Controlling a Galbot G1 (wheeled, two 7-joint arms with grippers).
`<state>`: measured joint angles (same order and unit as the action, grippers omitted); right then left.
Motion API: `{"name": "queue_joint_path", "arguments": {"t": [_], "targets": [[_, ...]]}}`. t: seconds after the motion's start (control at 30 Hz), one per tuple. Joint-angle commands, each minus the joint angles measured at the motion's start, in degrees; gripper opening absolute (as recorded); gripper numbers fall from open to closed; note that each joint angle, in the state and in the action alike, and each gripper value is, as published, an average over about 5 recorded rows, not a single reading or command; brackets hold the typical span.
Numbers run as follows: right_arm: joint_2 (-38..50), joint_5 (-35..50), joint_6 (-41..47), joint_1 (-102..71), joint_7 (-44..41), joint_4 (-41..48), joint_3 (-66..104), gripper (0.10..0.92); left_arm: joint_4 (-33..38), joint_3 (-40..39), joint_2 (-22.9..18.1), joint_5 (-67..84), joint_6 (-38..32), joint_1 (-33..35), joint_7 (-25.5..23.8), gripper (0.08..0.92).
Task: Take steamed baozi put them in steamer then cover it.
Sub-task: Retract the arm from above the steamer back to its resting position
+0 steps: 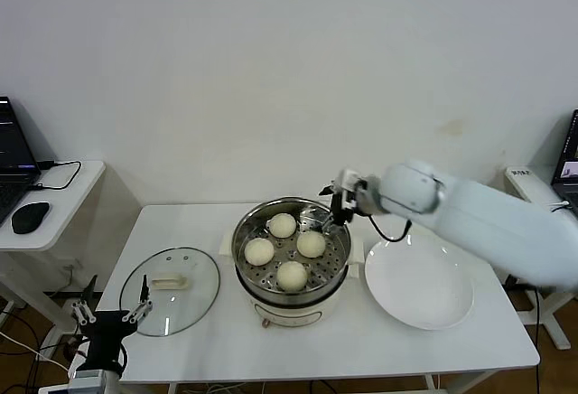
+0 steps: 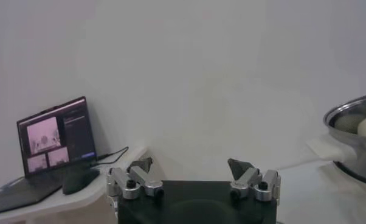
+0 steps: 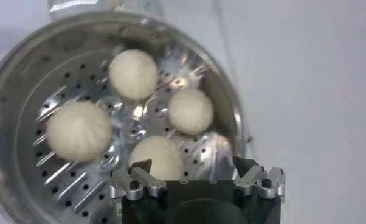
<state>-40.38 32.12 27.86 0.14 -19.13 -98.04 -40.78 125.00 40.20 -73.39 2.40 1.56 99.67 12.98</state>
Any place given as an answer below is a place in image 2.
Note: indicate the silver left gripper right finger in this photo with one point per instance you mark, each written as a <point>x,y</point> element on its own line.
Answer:
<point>247,179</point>

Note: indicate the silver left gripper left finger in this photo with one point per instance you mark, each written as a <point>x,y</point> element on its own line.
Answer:
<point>146,182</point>

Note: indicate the stainless steel steamer basket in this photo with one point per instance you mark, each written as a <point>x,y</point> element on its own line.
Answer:
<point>365,158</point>

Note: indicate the black computer mouse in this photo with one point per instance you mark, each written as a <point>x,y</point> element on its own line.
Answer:
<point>79,182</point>

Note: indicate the black laptop with purple screen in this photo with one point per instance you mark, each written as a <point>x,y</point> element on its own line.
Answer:
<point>55,137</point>

